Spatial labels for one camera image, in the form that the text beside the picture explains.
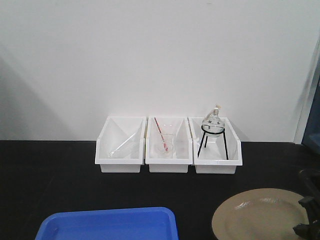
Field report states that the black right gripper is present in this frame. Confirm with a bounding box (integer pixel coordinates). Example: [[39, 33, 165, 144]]
[[293, 169, 320, 240]]

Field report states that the tan plate with black rim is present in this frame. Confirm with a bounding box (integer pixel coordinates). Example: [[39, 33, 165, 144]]
[[211, 188, 309, 240]]

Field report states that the blue plastic tray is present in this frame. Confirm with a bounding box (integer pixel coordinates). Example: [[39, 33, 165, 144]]
[[35, 207, 179, 240]]

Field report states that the white right storage bin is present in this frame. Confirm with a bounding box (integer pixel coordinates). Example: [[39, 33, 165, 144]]
[[188, 116, 243, 174]]

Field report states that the white storage bin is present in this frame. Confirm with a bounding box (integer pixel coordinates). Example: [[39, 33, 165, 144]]
[[188, 116, 243, 174], [95, 116, 147, 173], [145, 116, 193, 174]]

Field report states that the glass alcohol lamp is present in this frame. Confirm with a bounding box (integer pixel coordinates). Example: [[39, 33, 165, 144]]
[[202, 105, 225, 137]]

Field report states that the white middle storage bin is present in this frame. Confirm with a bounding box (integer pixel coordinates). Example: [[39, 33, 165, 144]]
[[145, 116, 193, 174]]

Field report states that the glass beaker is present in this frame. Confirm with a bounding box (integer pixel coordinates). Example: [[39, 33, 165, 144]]
[[155, 124, 176, 159]]

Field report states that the red thermometer rod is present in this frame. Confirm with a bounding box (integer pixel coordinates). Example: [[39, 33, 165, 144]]
[[154, 117, 169, 152]]

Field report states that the white left storage bin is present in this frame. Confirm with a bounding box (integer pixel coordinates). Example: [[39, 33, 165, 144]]
[[95, 116, 147, 173]]

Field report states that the glass stirring rod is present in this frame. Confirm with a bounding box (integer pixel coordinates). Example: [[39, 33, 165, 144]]
[[108, 133, 139, 159]]

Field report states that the black wire tripod stand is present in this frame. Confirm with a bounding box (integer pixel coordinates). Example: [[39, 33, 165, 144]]
[[197, 125, 229, 160]]

